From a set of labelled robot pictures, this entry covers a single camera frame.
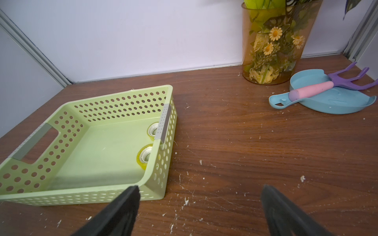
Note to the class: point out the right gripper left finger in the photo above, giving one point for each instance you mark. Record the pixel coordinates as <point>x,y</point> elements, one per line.
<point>117,219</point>

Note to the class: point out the clear amber tape roll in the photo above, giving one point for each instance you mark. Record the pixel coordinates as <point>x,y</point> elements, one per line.
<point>151,131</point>

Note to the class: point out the amber vase with flowers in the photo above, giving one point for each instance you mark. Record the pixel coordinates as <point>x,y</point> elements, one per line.
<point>273,41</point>

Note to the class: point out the green leafy plant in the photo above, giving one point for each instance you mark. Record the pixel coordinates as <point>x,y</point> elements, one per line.
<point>273,4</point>

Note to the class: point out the green perforated storage basket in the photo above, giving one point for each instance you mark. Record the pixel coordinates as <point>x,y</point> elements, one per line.
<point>85,152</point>

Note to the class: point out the yellow tape roll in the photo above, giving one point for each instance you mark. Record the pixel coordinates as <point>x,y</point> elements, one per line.
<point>143,156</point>

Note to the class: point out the pink purple toy rake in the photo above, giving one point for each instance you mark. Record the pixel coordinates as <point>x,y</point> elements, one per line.
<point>336,81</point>

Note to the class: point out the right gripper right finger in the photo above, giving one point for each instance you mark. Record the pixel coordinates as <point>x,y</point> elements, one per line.
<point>284,218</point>

